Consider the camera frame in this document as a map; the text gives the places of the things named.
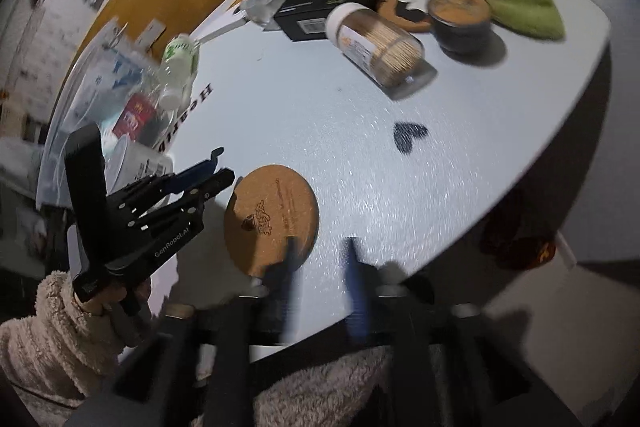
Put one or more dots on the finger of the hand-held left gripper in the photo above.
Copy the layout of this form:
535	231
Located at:
192	172
216	184

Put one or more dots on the person's left hand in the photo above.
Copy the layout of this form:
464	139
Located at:
122	314

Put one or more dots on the person's fluffy cream clothing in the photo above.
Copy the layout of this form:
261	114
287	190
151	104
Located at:
320	392

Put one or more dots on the dark small jar orange lid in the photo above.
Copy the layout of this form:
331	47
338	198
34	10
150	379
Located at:
460	19

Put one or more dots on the plain round cork coaster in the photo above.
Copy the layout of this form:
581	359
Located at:
272	219

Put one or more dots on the black heart sticker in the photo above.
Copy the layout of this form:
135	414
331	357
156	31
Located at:
410	137

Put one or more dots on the clear plastic bag with items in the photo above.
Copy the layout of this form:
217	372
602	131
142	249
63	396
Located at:
95	82

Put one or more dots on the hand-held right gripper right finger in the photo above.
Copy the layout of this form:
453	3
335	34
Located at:
356	292

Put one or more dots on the black cardboard box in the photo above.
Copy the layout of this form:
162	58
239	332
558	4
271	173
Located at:
312	9

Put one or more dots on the red small packet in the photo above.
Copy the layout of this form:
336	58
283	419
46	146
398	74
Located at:
134	117

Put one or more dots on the clear toothpick jar white lid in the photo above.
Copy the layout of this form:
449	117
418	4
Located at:
377	44

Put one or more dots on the person's left forearm fluffy sleeve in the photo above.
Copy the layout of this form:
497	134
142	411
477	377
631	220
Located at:
47	347

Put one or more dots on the small clear bottle green label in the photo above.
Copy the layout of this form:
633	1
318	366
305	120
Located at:
177	67

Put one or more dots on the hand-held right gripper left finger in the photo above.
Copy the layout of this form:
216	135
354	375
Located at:
286	279

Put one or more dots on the ghost print cork coaster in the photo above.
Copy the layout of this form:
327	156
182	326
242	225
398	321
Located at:
402	4

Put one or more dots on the dark slipper orange mark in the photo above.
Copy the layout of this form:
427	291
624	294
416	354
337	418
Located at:
520	237

